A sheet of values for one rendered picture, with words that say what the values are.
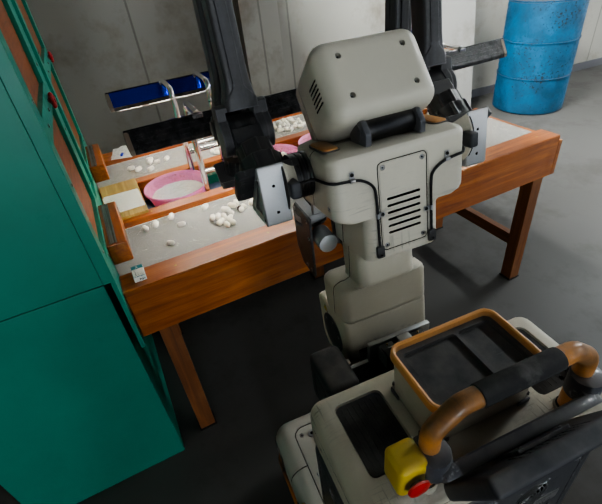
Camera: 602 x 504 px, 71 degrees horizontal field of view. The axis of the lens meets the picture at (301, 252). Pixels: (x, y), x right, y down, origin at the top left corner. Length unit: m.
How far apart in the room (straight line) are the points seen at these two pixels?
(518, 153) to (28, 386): 1.90
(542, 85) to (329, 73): 3.94
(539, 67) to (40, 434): 4.35
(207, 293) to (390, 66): 0.90
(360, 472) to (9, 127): 0.95
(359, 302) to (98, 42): 3.08
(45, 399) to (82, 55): 2.71
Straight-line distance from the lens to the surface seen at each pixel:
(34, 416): 1.55
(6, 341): 1.36
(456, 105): 0.97
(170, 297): 1.37
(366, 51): 0.80
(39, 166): 1.11
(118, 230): 1.45
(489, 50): 2.12
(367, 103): 0.75
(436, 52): 1.03
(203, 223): 1.59
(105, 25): 3.68
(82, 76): 3.73
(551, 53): 4.56
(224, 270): 1.37
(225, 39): 0.84
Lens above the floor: 1.53
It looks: 36 degrees down
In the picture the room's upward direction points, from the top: 7 degrees counter-clockwise
